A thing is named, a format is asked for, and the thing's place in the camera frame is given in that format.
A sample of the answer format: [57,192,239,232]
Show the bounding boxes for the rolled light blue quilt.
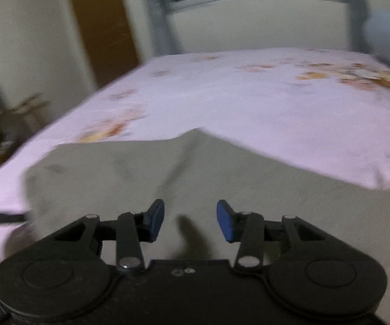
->
[364,10,390,82]

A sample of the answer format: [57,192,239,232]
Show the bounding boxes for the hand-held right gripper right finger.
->
[216,200,334,273]

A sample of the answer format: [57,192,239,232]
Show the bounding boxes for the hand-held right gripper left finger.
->
[43,199,165,273]

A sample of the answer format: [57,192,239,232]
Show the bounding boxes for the bed with pink floral sheet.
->
[0,47,390,266]

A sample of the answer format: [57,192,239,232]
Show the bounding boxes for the brown wooden door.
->
[64,0,140,89]

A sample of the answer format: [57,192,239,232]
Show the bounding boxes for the wooden chair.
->
[0,91,52,157]

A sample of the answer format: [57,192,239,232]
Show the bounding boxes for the grey-green pants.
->
[24,128,390,278]

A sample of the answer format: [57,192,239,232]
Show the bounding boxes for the grey curtain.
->
[342,0,369,51]
[148,0,183,57]

